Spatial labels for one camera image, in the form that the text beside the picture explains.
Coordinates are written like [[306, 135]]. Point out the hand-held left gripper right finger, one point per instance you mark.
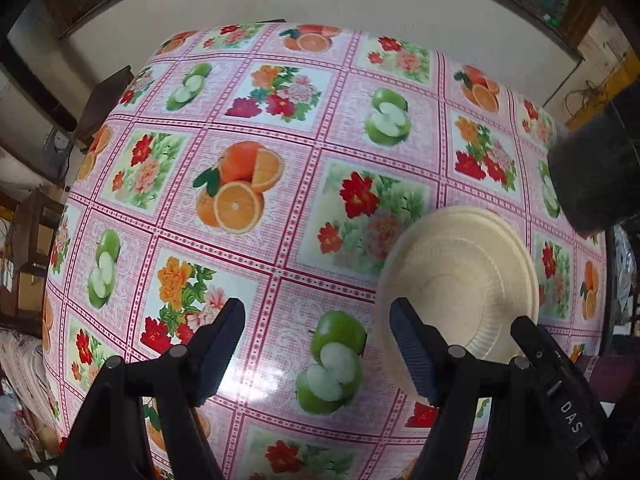
[[415, 355]]

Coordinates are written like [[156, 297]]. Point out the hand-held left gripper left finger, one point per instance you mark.
[[220, 355]]

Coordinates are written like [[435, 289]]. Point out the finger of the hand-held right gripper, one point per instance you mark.
[[535, 345]]

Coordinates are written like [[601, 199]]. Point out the beige disposable plate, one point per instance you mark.
[[465, 280]]

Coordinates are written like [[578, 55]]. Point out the purple cylinder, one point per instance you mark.
[[617, 377]]

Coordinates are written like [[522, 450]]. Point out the fruit and flower printed tablecloth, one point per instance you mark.
[[300, 280]]

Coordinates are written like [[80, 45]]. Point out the black electric cooking pot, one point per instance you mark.
[[595, 175]]

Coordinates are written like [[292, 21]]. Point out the folded patterned blanket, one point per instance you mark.
[[20, 375]]

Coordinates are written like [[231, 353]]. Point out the wooden shelf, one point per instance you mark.
[[30, 230]]

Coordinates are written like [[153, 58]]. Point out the cardboard box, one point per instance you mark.
[[605, 50]]

